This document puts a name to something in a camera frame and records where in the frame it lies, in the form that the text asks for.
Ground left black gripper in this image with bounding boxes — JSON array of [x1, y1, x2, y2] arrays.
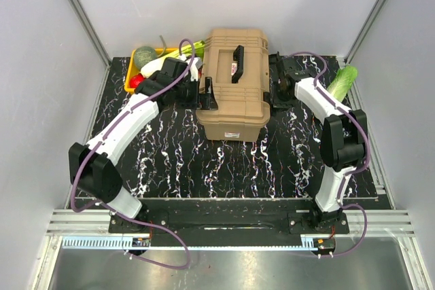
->
[[175, 77, 219, 111]]

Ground tan plastic tool box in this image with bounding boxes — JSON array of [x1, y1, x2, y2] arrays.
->
[[196, 29, 271, 142]]

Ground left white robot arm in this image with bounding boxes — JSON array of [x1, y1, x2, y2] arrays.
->
[[68, 55, 218, 232]]

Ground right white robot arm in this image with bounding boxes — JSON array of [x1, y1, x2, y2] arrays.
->
[[268, 53, 370, 233]]

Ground green white leek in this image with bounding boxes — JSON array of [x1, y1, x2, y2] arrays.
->
[[140, 40, 205, 78]]

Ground green napa cabbage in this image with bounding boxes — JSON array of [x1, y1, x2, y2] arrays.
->
[[327, 66, 358, 102]]

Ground red apple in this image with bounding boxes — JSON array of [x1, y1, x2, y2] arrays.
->
[[129, 74, 145, 89]]

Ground green netted melon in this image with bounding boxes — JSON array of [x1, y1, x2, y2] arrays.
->
[[133, 46, 158, 70]]

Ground yellow plastic fruit tray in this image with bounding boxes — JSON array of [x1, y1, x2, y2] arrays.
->
[[124, 46, 178, 94]]

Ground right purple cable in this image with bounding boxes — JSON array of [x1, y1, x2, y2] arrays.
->
[[288, 52, 371, 259]]

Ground purple cable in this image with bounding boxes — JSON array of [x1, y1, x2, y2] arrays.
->
[[71, 38, 196, 270], [288, 52, 371, 259]]

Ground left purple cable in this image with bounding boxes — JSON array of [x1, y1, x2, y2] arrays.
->
[[71, 38, 196, 270]]

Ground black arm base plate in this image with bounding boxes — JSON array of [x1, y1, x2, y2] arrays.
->
[[109, 198, 349, 249]]

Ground aluminium frame rail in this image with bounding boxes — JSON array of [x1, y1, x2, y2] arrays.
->
[[47, 210, 415, 252]]

